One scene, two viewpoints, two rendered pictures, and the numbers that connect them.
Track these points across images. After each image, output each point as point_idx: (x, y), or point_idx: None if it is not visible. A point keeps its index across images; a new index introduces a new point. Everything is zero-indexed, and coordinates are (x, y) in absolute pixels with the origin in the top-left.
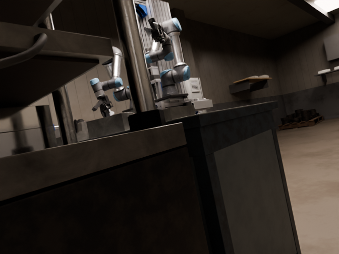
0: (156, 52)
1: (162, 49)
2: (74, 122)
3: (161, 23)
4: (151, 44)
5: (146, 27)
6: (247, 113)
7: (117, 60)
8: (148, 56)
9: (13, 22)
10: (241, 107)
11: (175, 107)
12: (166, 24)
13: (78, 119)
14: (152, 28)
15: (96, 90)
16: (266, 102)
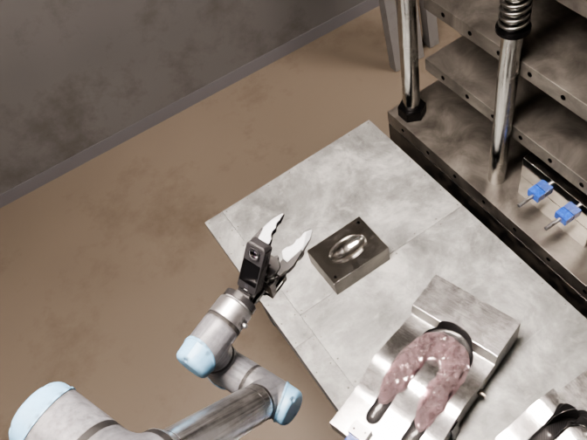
0: (259, 367)
1: (236, 354)
2: (585, 424)
3: (109, 424)
4: (238, 408)
5: (299, 238)
6: None
7: None
8: (292, 385)
9: None
10: (303, 161)
11: (348, 223)
12: (100, 409)
13: (568, 403)
14: (272, 256)
15: None
16: (242, 199)
